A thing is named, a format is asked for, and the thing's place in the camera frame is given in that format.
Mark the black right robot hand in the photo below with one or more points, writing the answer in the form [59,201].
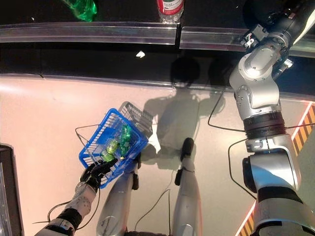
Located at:
[288,22]

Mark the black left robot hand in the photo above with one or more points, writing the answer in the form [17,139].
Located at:
[98,172]

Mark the blue plastic shopping basket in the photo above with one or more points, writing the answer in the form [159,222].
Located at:
[128,164]

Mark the green Sprite bottle yellow cap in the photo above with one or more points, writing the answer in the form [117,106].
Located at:
[83,11]
[125,140]

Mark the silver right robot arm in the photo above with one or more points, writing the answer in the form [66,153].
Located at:
[256,93]

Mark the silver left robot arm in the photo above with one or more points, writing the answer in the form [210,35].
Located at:
[81,201]

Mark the green soda can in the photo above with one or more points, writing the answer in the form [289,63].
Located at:
[107,155]

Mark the black display cabinet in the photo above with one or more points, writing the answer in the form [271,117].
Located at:
[12,196]

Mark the yellow black hazard tape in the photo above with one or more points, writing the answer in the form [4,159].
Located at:
[305,127]

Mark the clear water bottle red label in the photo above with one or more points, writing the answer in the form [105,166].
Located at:
[171,9]

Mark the small white paper scrap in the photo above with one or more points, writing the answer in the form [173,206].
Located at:
[140,54]

